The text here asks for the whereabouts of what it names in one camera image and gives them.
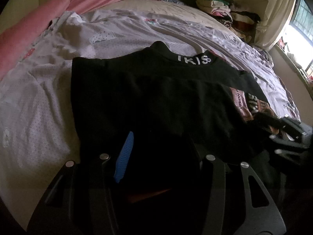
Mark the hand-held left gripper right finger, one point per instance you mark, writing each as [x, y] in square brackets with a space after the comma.
[216, 188]

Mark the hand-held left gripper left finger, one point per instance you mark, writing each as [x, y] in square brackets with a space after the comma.
[124, 156]

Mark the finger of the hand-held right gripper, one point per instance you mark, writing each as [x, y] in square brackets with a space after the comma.
[293, 127]
[291, 149]

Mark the black sweater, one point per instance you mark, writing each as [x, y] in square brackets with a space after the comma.
[159, 98]

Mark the crumpled grey clothes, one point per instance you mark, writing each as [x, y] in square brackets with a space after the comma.
[265, 55]

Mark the pile of folded clothes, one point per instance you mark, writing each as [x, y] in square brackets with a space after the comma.
[215, 5]

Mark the window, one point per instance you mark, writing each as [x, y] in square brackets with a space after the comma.
[300, 29]

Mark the pale printed duvet cover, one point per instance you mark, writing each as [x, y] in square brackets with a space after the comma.
[49, 90]

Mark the cream curtain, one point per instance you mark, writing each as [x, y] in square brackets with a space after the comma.
[276, 17]

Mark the blue floral cloth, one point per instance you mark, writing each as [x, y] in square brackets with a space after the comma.
[171, 1]

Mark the pink blanket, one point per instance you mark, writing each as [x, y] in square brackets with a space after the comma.
[36, 17]

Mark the cream wardrobe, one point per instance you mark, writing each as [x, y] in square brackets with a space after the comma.
[29, 2]

